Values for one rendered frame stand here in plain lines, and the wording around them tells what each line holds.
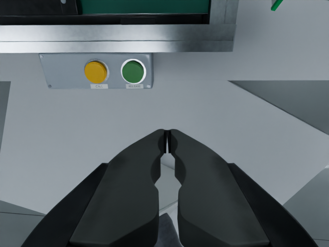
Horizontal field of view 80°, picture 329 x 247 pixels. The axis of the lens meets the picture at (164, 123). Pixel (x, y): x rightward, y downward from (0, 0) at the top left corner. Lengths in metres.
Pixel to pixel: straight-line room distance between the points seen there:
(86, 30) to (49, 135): 0.35
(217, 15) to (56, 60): 0.30
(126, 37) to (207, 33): 0.14
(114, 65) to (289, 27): 0.38
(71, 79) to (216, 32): 0.28
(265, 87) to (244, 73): 1.04
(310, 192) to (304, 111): 0.87
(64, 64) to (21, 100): 0.24
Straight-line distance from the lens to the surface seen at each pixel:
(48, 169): 0.73
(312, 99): 1.77
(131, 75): 0.38
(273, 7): 0.35
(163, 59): 0.49
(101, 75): 0.40
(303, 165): 0.75
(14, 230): 2.88
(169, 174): 0.60
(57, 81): 0.45
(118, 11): 0.40
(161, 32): 0.38
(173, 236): 0.53
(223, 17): 0.40
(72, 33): 0.41
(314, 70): 0.61
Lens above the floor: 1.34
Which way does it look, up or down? 63 degrees down
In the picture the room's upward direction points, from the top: 179 degrees counter-clockwise
